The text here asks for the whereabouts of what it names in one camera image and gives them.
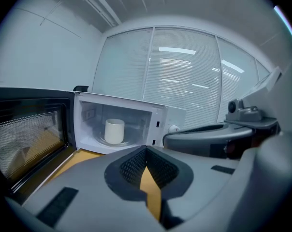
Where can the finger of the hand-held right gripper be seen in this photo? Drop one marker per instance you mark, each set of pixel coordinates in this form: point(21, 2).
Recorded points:
point(216, 127)
point(189, 141)

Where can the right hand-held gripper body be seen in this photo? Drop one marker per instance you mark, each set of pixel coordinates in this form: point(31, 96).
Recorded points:
point(242, 149)

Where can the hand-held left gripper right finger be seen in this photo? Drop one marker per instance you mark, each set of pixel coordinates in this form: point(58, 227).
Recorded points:
point(199, 178)

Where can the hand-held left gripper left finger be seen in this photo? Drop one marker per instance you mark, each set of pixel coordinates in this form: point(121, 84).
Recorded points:
point(92, 197)

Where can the cream ceramic mug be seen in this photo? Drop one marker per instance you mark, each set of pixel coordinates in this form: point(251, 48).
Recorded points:
point(114, 132)

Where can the white microwave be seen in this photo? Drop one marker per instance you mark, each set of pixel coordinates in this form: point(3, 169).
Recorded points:
point(39, 129)

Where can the glass microwave turntable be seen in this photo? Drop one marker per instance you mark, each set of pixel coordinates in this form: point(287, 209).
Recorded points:
point(100, 140)

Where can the white window blinds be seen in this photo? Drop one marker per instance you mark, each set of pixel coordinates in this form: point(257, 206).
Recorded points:
point(184, 81)

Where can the black office chair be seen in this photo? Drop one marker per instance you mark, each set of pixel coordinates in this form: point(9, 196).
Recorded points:
point(80, 88)

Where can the white ceiling pipe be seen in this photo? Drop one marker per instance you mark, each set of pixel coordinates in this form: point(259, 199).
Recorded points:
point(100, 8)

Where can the grey gripper camera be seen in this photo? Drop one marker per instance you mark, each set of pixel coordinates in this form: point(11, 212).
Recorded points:
point(245, 111)

